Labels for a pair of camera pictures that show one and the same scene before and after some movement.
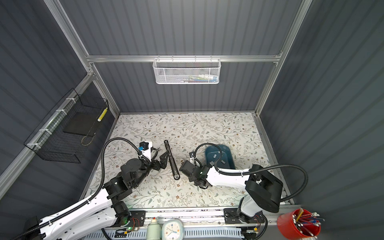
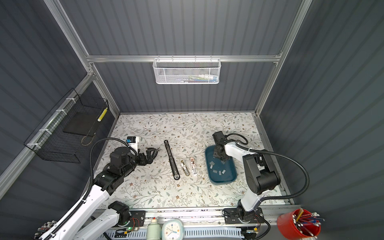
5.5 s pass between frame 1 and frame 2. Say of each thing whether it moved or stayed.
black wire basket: stayed
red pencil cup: stayed
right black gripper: moved
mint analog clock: stayed
